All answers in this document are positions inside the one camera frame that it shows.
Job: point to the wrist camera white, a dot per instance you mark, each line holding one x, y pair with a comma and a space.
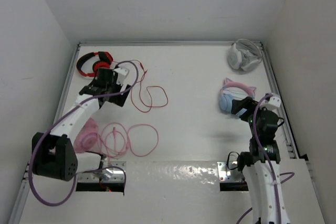
121, 74
273, 102

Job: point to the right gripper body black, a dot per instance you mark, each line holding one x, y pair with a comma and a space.
251, 105

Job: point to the white front cover board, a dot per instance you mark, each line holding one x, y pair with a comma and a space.
168, 192

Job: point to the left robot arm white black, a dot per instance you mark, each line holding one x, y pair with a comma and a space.
53, 152

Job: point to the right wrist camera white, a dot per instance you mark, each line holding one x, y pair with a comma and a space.
273, 102

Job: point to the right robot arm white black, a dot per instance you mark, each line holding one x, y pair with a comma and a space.
260, 166

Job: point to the blue pink cat-ear headphones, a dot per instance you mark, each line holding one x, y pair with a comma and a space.
232, 90

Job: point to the red black headphones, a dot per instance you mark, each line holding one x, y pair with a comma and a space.
105, 61

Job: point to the white grey headphones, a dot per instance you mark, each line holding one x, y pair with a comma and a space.
244, 55

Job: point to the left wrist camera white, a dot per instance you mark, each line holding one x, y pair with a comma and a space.
121, 74

